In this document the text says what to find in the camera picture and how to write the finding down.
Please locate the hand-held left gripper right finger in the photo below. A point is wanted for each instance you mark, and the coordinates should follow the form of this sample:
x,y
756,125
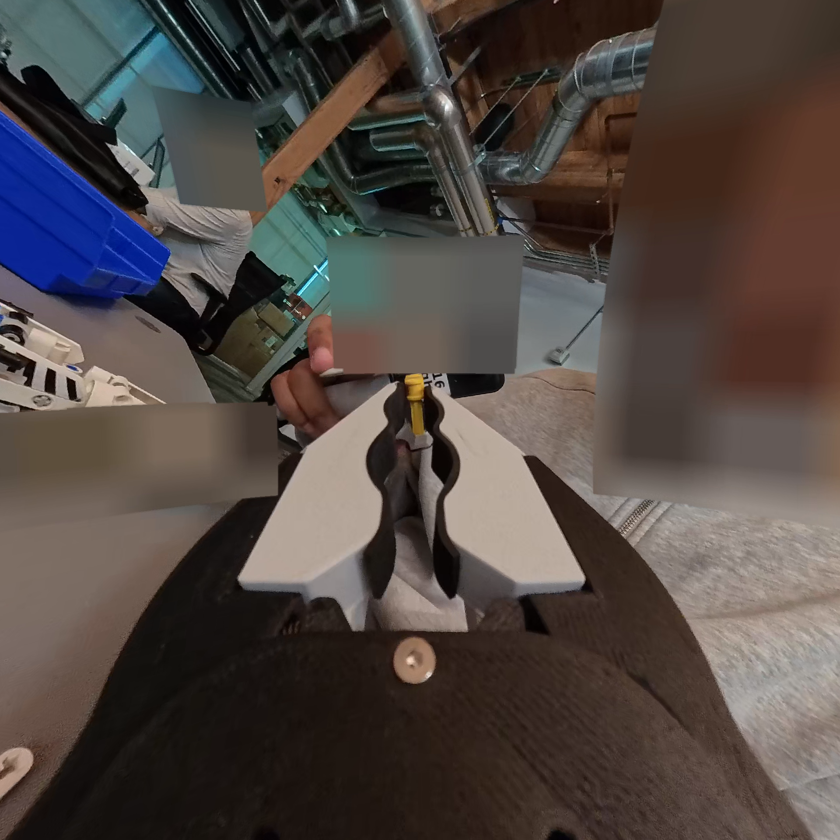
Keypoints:
x,y
512,518

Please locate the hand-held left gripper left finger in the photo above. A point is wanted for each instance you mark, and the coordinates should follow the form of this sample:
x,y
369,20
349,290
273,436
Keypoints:
x,y
315,518

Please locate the white striped lego model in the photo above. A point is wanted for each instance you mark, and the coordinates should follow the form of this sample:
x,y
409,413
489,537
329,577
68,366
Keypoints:
x,y
46,377

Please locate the thin white lego liftarm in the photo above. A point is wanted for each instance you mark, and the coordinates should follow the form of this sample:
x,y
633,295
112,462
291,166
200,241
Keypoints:
x,y
13,768

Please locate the person's right hand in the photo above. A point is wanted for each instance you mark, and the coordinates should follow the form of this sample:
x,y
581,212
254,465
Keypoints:
x,y
298,394

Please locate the small white sensor box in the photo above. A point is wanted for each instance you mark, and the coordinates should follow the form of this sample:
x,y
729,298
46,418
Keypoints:
x,y
559,355

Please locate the stack of cardboard boxes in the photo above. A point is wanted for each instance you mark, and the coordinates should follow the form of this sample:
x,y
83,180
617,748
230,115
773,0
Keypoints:
x,y
262,331

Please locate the person's grey hoodie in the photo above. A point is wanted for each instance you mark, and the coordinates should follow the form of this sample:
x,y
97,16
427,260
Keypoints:
x,y
722,590

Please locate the black chair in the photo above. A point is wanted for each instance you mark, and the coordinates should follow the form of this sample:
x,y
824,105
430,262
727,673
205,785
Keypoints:
x,y
246,289

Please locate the wooden ceiling beam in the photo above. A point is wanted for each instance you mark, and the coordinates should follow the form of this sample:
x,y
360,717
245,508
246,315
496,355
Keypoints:
x,y
328,111

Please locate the blue plastic bin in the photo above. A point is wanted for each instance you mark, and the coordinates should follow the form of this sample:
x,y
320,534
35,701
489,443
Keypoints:
x,y
65,223

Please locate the black bag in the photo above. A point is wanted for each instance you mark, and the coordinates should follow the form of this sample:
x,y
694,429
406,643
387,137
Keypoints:
x,y
72,131

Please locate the straight silver ventilation duct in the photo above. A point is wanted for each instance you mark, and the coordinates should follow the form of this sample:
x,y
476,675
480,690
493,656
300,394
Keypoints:
x,y
430,105

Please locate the bent silver ventilation duct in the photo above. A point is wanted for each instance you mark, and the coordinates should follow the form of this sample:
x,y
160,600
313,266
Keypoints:
x,y
571,111

